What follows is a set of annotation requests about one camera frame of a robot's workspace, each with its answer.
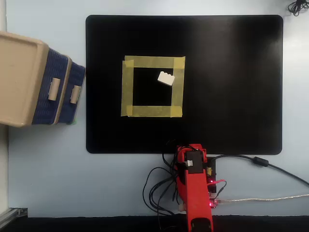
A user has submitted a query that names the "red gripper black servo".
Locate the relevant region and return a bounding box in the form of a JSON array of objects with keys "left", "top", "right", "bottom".
[{"left": 177, "top": 144, "right": 209, "bottom": 163}]

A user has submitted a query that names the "white toy brick cube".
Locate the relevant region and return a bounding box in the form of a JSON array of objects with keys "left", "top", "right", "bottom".
[{"left": 157, "top": 71, "right": 176, "bottom": 86}]

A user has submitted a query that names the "blue drawer with beige knob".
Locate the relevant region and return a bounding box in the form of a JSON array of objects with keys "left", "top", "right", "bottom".
[
  {"left": 31, "top": 47, "right": 71, "bottom": 125},
  {"left": 57, "top": 61, "right": 86, "bottom": 125}
]

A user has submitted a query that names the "beige plastic drawer cabinet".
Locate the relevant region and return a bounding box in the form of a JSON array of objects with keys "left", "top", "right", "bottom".
[{"left": 0, "top": 30, "right": 73, "bottom": 128}]

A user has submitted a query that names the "yellow masking tape strip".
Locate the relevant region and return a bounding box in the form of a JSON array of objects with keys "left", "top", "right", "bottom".
[
  {"left": 121, "top": 60, "right": 134, "bottom": 117},
  {"left": 124, "top": 56, "right": 186, "bottom": 69},
  {"left": 127, "top": 105, "right": 183, "bottom": 118},
  {"left": 170, "top": 57, "right": 186, "bottom": 118}
]

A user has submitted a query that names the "lit controller circuit board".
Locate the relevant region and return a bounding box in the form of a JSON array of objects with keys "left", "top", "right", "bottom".
[{"left": 208, "top": 178, "right": 219, "bottom": 209}]

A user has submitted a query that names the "black rectangular work mat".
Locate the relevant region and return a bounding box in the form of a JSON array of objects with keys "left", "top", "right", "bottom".
[{"left": 85, "top": 14, "right": 284, "bottom": 155}]

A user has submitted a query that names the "thin red wire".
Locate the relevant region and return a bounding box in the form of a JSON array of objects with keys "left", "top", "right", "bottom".
[{"left": 207, "top": 178, "right": 227, "bottom": 186}]

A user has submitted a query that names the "black servo cable bundle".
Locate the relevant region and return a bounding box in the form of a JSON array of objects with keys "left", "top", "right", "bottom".
[{"left": 142, "top": 139, "right": 184, "bottom": 231}]

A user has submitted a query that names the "black power cable with ferrite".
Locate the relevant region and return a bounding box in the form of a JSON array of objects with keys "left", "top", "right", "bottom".
[{"left": 208, "top": 154, "right": 309, "bottom": 188}]

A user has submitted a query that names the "silver braided USB cable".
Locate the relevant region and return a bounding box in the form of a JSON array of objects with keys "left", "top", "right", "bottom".
[{"left": 216, "top": 193, "right": 309, "bottom": 204}]

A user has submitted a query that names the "coiled black cable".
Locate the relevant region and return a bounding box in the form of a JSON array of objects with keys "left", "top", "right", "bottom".
[{"left": 287, "top": 0, "right": 309, "bottom": 16}]

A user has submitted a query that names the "aluminium frame profile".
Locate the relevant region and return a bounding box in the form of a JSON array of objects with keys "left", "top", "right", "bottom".
[{"left": 0, "top": 207, "right": 28, "bottom": 226}]

